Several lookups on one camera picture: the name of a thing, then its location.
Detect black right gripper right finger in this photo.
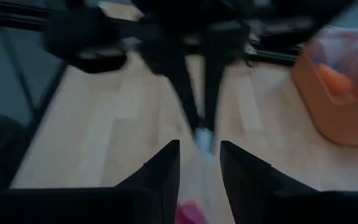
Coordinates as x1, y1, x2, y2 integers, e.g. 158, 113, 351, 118
219, 140, 358, 224

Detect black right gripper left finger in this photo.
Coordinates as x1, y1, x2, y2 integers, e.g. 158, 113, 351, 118
0, 139, 181, 224

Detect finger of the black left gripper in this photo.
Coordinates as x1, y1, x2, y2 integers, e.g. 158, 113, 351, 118
163, 55, 200, 133
204, 46, 227, 132

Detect pink bandage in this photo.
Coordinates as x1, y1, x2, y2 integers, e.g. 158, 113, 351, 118
175, 201, 209, 224

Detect clear plastic zip bag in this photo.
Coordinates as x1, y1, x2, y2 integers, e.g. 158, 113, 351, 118
176, 127, 239, 224

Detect orange plastic bin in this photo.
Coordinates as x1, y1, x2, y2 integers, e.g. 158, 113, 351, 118
291, 24, 358, 149

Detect orange bandage roll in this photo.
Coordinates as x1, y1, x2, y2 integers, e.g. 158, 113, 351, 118
318, 63, 352, 96

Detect clear bag with orange roll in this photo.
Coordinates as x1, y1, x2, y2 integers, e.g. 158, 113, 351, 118
309, 26, 358, 95

